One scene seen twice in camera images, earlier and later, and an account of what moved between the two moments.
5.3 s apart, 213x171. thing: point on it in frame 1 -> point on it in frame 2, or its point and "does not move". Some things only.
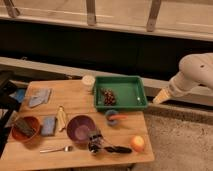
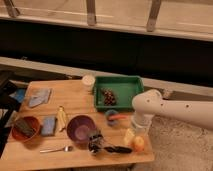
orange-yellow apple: x=137 y=143 does not move
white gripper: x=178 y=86 -> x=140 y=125
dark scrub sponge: x=22 y=125 does not move
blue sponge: x=48 y=124 does not move
